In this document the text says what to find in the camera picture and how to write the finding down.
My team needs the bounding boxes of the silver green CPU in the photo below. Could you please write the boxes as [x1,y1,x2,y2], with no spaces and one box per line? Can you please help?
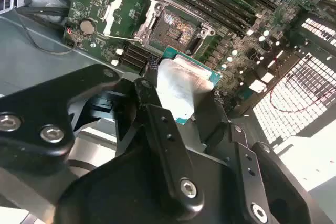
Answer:
[156,46,223,125]

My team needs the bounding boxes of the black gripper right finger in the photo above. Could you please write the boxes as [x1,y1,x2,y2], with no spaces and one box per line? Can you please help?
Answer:
[194,90,329,224]

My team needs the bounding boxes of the silver socket cover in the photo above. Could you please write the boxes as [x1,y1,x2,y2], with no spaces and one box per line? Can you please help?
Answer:
[102,0,158,40]

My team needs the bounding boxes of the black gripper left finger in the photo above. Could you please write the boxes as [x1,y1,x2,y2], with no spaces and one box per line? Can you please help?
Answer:
[0,60,205,221]

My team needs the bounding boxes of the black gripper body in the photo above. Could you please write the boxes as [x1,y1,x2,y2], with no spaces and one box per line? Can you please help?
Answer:
[56,148,245,224]

